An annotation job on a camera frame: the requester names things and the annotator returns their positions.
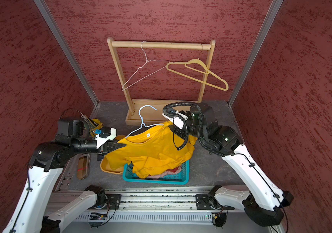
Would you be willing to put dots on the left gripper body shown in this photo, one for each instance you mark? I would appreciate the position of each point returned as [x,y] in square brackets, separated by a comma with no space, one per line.
[88,144]

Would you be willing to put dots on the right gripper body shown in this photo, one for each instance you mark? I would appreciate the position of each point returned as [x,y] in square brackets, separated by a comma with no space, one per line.
[190,126]

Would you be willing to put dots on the light blue wire hanger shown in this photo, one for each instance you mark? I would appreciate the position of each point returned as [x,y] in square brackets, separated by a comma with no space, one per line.
[143,123]

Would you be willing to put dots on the yellow t-shirt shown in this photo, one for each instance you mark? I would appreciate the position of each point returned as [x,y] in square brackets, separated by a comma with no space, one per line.
[153,151]

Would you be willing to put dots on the pink printed t-shirt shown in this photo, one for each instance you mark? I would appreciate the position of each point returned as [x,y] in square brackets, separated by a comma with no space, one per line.
[156,177]

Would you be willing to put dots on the cream plastic hanger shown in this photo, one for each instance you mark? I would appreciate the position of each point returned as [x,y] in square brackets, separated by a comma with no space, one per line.
[197,66]

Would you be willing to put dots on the dark red t-shirt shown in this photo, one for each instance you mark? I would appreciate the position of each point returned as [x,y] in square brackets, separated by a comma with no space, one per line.
[175,170]

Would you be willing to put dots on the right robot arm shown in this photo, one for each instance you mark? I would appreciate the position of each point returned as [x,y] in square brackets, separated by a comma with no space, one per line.
[262,201]

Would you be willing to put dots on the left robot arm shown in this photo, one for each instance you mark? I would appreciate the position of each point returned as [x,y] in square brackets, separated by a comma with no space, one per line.
[44,168]

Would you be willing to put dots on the yellow pencil cup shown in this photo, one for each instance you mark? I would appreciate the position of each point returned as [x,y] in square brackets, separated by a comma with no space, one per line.
[99,126]

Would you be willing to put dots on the pencils bundle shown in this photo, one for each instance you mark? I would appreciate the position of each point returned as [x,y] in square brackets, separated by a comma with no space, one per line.
[91,124]

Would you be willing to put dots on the yellow plastic tray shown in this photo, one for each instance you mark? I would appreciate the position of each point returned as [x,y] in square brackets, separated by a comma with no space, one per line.
[105,166]

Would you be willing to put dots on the plaid pencil case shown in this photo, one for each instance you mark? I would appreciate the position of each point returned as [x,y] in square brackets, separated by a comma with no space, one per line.
[83,166]

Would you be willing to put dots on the wooden clothes rack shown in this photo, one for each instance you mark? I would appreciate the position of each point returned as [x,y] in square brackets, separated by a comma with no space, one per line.
[132,118]

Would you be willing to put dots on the teal plastic basket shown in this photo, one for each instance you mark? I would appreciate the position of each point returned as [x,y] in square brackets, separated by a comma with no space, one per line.
[180,178]

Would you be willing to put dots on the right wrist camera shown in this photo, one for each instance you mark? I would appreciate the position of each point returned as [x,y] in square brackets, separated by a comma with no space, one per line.
[177,120]

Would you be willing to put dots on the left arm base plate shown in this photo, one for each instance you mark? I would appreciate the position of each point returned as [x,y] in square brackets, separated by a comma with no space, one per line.
[109,202]

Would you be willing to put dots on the aluminium mounting rail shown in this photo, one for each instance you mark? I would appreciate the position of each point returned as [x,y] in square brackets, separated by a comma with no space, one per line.
[174,199]

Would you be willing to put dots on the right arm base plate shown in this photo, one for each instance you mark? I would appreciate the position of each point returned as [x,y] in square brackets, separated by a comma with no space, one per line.
[205,202]

